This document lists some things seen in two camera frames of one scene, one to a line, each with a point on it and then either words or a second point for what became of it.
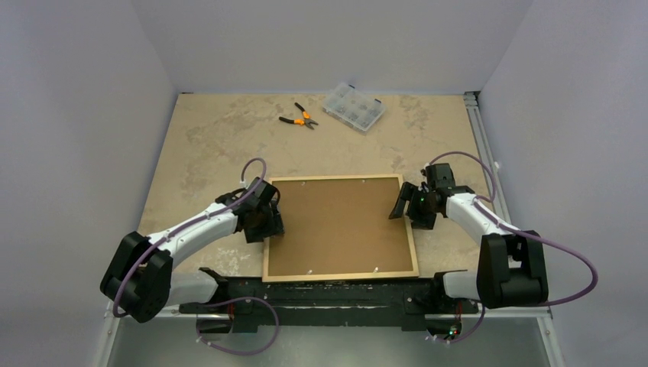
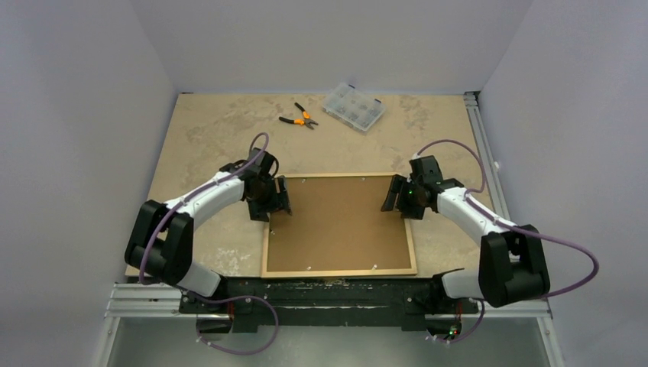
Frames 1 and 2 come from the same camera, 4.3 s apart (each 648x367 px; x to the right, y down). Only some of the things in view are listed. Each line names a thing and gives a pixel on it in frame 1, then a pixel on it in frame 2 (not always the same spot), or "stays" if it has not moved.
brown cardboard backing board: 336,226 stays
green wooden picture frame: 340,227 stays
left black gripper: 273,227 -> 277,202
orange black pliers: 306,119 stays
